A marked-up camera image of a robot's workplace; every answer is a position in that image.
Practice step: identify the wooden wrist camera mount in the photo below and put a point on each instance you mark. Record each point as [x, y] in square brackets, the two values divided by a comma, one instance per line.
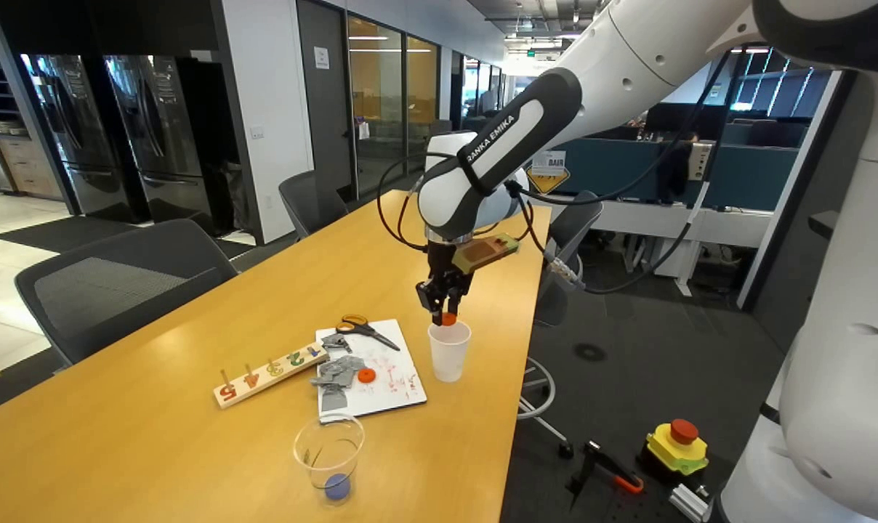
[484, 251]

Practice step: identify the black handled scissors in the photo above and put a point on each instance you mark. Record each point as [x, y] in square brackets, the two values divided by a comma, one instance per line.
[356, 323]

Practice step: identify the white desk in background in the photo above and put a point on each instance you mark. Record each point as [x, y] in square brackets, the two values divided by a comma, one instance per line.
[731, 229]

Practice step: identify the wooden number puzzle board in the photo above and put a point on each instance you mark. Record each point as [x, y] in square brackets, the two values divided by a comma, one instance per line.
[256, 379]

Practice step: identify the yellow red emergency stop button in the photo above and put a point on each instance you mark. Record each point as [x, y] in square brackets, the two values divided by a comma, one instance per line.
[676, 453]

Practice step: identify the orange disc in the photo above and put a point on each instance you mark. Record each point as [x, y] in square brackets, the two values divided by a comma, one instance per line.
[447, 318]
[368, 376]

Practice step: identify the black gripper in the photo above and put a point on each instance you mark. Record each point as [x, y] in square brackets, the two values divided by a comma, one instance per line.
[447, 283]

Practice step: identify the black orange clamp tool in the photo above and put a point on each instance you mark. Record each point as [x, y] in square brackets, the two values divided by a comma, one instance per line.
[598, 460]

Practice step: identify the crumpled grey cloth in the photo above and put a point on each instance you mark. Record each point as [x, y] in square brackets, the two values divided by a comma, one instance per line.
[337, 373]

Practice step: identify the clear plastic cup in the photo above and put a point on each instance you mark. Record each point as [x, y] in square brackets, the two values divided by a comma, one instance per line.
[323, 448]

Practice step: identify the white paper cup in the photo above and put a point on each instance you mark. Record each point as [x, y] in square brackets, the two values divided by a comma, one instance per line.
[448, 351]

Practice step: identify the dark office chair far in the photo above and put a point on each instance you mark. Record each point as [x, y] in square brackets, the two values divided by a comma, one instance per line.
[310, 204]

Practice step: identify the blue disc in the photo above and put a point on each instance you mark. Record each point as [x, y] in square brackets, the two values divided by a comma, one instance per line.
[337, 488]

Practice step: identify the stool chrome base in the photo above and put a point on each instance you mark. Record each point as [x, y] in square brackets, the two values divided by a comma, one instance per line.
[535, 397]

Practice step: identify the grey office chair left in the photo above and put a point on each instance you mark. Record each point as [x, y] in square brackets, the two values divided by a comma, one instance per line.
[108, 290]

